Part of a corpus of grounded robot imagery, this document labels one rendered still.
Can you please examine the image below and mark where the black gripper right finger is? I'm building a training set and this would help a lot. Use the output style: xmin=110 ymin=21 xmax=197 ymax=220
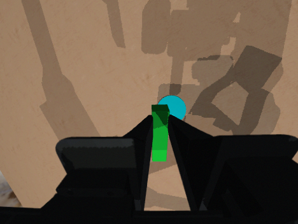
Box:
xmin=167 ymin=115 xmax=298 ymax=211

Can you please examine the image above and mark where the cyan circle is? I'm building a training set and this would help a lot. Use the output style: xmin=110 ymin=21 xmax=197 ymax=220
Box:
xmin=158 ymin=95 xmax=186 ymax=120

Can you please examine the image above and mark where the green rectangular post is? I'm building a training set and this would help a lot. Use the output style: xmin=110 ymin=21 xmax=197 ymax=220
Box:
xmin=152 ymin=104 xmax=170 ymax=162

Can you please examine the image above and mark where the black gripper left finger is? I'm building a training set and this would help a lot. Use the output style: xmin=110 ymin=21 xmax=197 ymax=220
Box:
xmin=55 ymin=115 xmax=153 ymax=211

